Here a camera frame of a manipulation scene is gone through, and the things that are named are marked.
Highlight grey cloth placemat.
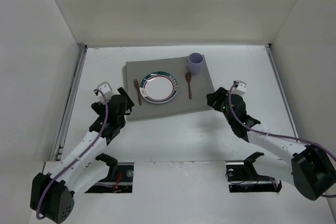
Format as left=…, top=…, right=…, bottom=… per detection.
left=123, top=56, right=215, bottom=121

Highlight dark wooden fork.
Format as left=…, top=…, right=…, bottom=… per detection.
left=133, top=79, right=142, bottom=105

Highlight dark wooden spoon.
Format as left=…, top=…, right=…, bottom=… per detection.
left=185, top=72, right=192, bottom=100

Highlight white plate with coloured rim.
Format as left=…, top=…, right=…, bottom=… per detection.
left=139, top=71, right=179, bottom=104

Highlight lilac plastic cup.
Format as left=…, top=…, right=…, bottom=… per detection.
left=188, top=52, right=204, bottom=74

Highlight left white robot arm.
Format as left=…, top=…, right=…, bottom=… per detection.
left=30, top=82, right=134, bottom=223

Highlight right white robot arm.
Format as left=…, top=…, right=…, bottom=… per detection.
left=206, top=81, right=335, bottom=200

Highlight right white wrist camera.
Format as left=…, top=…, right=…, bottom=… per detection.
left=232, top=80, right=247, bottom=96

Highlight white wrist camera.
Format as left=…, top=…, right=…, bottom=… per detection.
left=97, top=81, right=114, bottom=104
left=232, top=80, right=247, bottom=96

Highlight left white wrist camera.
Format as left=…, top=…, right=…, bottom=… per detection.
left=97, top=81, right=114, bottom=104

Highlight right aluminium table rail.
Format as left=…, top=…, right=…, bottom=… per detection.
left=265, top=44, right=299, bottom=138

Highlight aluminium table rail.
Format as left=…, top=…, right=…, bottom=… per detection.
left=265, top=44, right=299, bottom=138
left=50, top=43, right=87, bottom=161

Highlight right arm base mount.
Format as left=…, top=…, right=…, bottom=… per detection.
left=225, top=152, right=282, bottom=193

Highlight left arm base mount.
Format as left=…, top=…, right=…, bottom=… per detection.
left=86, top=154, right=134, bottom=194

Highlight left aluminium table rail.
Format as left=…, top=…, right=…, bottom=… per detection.
left=50, top=43, right=87, bottom=161

